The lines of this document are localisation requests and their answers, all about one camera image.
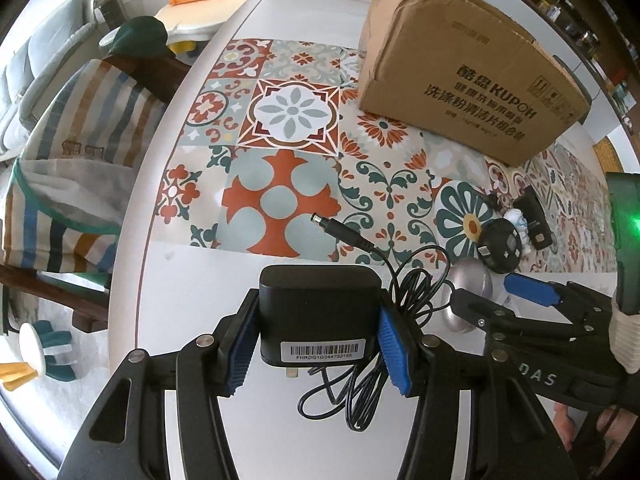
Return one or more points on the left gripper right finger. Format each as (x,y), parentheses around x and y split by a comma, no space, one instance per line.
(511,434)

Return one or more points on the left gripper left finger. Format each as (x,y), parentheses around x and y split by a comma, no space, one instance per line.
(124,434)

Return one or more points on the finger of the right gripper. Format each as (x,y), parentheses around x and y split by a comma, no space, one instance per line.
(572,300)
(492,318)

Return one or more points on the silver egg-shaped device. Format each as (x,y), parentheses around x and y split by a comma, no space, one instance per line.
(473,278)

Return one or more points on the black power adapter with cable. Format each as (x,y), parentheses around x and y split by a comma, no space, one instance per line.
(324,318)

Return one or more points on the person's right hand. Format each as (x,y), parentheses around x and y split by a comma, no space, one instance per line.
(610,423)

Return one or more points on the black round multi-plug charger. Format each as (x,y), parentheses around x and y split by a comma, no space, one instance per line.
(499,246)

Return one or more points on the black rectangular device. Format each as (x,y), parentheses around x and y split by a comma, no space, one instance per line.
(539,232)

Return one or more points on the woven tissue box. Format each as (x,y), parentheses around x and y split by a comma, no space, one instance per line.
(607,157)

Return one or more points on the striped fabric bag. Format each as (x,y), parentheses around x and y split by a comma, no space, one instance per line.
(70,187)

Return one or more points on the brown cardboard box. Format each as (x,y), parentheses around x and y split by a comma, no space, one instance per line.
(466,71)

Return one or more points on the colourful patterned table mat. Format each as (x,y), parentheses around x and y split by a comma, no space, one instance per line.
(275,135)

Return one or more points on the grey sofa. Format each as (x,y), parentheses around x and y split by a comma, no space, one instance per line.
(38,69)

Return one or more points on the cream flower-shaped kids table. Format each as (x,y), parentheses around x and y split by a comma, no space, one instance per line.
(190,24)

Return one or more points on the white astronaut figurine keychain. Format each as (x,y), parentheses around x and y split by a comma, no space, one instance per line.
(516,217)

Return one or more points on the black upright vacuum handle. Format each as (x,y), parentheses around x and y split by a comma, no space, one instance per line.
(112,13)

